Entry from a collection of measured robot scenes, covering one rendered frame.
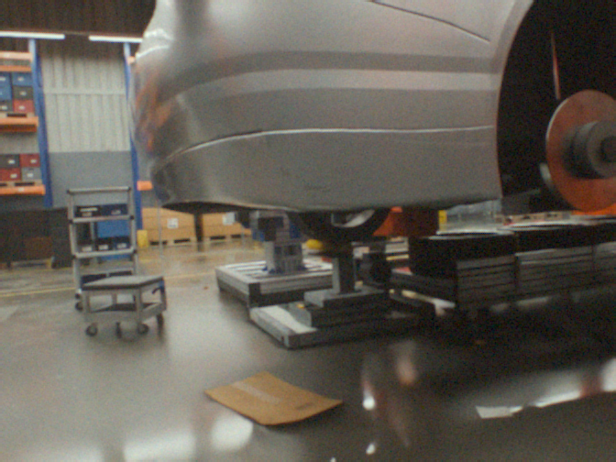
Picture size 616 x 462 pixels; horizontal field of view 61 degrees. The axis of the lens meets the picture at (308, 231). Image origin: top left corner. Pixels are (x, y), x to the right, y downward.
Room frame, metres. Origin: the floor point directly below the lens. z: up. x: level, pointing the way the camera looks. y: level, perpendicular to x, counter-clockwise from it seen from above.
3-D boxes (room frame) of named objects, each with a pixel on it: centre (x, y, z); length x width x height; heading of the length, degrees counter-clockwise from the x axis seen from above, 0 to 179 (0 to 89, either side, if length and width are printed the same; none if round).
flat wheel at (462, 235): (3.33, -0.97, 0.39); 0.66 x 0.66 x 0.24
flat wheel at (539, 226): (3.58, -1.65, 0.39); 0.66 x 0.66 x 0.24
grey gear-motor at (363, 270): (3.29, -0.40, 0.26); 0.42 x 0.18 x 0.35; 20
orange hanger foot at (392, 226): (3.30, -0.60, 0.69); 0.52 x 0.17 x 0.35; 20
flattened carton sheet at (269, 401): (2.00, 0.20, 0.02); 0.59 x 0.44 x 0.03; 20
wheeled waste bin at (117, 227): (8.65, 3.27, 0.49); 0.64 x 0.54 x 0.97; 28
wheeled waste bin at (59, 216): (8.44, 3.84, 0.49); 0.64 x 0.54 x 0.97; 11
